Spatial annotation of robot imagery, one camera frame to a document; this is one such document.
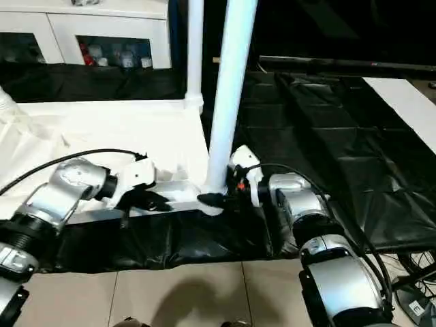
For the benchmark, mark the white flat board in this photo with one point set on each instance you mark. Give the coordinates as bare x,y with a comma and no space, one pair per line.
402,102

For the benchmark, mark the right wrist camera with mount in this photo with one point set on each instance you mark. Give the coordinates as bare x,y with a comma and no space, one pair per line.
247,160

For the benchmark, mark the dark object on cabinet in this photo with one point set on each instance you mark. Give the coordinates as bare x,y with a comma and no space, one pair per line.
83,2

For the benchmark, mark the dark left robot foot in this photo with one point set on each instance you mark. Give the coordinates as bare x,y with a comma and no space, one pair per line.
133,323

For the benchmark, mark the grey power adapter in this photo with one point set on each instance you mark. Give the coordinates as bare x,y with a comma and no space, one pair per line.
415,306

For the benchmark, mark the black floor stand leg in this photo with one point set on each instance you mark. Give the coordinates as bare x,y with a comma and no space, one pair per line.
405,281

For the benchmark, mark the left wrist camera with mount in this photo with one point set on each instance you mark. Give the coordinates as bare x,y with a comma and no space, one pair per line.
138,173

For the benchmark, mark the black glossy mat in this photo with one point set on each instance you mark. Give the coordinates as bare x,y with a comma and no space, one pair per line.
323,153

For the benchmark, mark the long black bar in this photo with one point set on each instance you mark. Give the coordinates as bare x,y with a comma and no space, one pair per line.
340,63

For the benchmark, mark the white plastic table leg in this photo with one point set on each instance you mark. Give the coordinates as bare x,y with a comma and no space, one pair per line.
6,100
195,51
231,85

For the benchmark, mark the white cabinet with glass doors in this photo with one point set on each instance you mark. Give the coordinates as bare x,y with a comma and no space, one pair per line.
68,24

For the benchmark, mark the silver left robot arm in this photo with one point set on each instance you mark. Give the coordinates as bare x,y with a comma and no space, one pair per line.
68,184

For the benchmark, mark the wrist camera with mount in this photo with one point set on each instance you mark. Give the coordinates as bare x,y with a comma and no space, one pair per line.
247,160
138,173

